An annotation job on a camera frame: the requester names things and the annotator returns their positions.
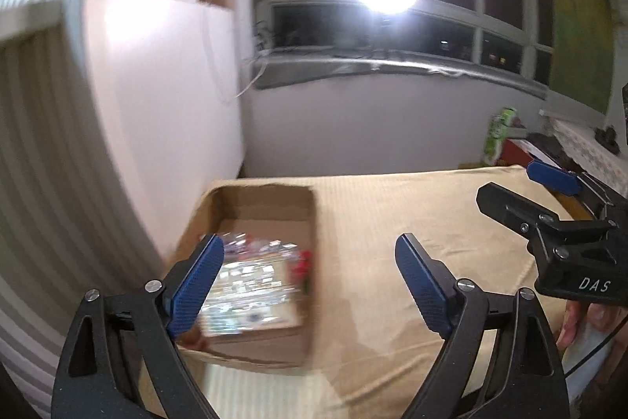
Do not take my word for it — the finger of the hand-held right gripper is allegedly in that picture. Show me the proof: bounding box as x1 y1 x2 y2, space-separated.
526 158 628 220
476 182 617 244

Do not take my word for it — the white cable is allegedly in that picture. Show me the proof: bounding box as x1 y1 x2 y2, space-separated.
203 0 268 103

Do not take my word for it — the red candy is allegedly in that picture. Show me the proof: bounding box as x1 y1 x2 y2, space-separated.
289 249 315 282

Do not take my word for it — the green wall poster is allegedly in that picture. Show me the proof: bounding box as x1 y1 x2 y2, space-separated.
532 0 614 113

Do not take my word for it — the white wall ledge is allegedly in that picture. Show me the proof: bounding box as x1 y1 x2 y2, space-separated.
539 107 609 130

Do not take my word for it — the dark figurine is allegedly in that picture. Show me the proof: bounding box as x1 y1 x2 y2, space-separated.
593 124 620 152

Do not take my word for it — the dark cloth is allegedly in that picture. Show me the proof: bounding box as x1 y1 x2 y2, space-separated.
525 132 575 169

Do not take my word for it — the green bag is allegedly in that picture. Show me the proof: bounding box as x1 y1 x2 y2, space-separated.
483 106 520 165

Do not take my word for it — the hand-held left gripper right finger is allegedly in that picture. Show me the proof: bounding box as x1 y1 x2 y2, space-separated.
395 232 570 419

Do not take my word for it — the clear snack packet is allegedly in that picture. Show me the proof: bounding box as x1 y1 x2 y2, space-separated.
199 230 305 338

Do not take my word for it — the white cabinet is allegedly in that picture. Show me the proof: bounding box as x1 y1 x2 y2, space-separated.
81 0 246 253

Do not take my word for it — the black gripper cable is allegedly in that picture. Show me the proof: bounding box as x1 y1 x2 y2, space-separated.
564 326 619 375

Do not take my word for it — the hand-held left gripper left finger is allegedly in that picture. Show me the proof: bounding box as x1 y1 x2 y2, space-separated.
51 233 225 419

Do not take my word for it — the person's right hand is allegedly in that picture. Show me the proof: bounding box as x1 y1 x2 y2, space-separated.
557 298 628 348

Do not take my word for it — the white lace cloth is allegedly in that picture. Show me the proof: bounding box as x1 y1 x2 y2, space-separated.
544 117 628 199

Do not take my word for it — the cardboard box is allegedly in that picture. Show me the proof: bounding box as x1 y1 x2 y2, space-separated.
172 184 319 368

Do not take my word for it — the red box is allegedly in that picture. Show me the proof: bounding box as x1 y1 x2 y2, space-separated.
498 137 565 191

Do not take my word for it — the power strip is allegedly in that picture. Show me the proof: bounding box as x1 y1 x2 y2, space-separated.
252 21 273 57

